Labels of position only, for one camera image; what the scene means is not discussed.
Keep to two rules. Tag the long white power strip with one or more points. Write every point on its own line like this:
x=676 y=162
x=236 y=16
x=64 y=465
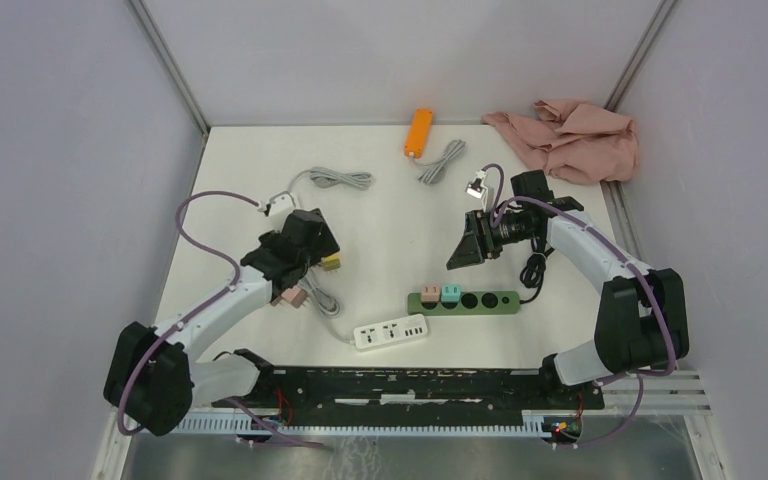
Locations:
x=389 y=333

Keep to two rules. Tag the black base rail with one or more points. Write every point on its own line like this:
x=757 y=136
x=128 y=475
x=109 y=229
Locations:
x=412 y=397

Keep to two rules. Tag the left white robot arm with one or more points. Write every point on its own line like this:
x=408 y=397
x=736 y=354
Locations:
x=156 y=375

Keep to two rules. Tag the yellow plug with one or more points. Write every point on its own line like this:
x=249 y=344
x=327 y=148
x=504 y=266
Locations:
x=331 y=262

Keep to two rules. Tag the dark green power strip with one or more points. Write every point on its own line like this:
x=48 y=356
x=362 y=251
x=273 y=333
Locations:
x=477 y=303

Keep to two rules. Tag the pink crumpled cloth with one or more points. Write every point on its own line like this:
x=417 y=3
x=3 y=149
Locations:
x=571 y=140

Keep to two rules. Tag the orange power strip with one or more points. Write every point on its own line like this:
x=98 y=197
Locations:
x=418 y=133

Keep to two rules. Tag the pink plug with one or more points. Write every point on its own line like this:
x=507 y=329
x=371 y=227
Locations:
x=295 y=297
x=430 y=293

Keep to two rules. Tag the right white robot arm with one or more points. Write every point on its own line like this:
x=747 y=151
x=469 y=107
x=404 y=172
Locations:
x=641 y=324

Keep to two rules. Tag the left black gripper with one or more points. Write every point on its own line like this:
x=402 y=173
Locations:
x=325 y=245

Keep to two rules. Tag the teal plug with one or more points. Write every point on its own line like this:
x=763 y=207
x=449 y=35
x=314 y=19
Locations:
x=450 y=293

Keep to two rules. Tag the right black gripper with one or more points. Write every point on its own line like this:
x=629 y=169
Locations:
x=478 y=241

